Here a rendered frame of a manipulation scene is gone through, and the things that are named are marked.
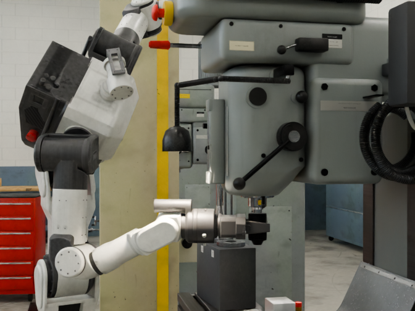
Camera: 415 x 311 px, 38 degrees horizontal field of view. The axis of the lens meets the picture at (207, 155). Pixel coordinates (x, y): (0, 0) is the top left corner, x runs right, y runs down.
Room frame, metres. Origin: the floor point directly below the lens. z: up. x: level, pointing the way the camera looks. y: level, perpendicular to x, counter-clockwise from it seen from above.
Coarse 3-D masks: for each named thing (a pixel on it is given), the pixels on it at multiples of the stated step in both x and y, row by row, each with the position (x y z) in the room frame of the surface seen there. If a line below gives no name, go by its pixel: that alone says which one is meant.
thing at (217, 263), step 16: (224, 240) 1.91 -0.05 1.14; (240, 240) 1.91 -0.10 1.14; (208, 256) 1.90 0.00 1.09; (224, 256) 1.81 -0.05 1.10; (240, 256) 1.83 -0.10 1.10; (208, 272) 1.90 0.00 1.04; (224, 272) 1.81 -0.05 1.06; (240, 272) 1.83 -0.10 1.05; (208, 288) 1.90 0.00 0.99; (224, 288) 1.81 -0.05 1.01; (240, 288) 1.83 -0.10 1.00; (224, 304) 1.81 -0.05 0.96; (240, 304) 1.83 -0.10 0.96
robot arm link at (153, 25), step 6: (156, 0) 2.11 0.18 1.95; (162, 0) 2.09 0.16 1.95; (150, 6) 2.06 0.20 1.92; (144, 12) 2.06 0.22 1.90; (150, 12) 2.07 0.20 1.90; (150, 18) 2.08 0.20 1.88; (150, 24) 2.09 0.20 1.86; (156, 24) 2.10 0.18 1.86; (150, 30) 2.10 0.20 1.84; (156, 30) 2.11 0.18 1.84
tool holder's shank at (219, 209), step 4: (216, 184) 1.97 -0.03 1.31; (220, 184) 1.97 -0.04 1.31; (216, 188) 1.97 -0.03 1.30; (220, 188) 1.97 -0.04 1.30; (216, 192) 1.97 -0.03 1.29; (220, 192) 1.97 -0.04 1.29; (216, 196) 1.97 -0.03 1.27; (220, 196) 1.97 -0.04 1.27; (216, 200) 1.97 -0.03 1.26; (220, 200) 1.97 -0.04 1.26; (216, 204) 1.97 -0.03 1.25; (220, 204) 1.97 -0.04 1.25; (216, 208) 1.97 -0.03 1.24; (220, 208) 1.97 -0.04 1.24; (216, 212) 1.97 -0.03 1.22; (220, 212) 1.96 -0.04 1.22
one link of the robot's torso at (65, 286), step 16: (48, 176) 1.94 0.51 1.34; (48, 192) 1.92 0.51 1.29; (48, 208) 1.91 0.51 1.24; (48, 224) 2.00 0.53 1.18; (48, 240) 2.00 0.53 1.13; (48, 256) 1.95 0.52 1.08; (48, 272) 1.92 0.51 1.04; (48, 288) 1.92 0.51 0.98; (64, 288) 1.93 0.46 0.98; (80, 288) 1.96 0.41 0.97
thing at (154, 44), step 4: (152, 44) 1.57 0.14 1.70; (156, 44) 1.57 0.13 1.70; (160, 44) 1.57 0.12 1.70; (164, 44) 1.57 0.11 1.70; (168, 44) 1.57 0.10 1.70; (172, 44) 1.58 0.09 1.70; (176, 44) 1.58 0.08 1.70; (180, 44) 1.59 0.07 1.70; (184, 44) 1.59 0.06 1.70; (188, 44) 1.59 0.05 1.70; (192, 44) 1.59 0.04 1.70; (196, 44) 1.60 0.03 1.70; (200, 44) 1.60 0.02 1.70; (156, 48) 1.58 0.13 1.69; (160, 48) 1.58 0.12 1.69; (164, 48) 1.58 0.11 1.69; (168, 48) 1.58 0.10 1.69; (196, 48) 1.60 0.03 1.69; (200, 48) 1.60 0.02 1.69
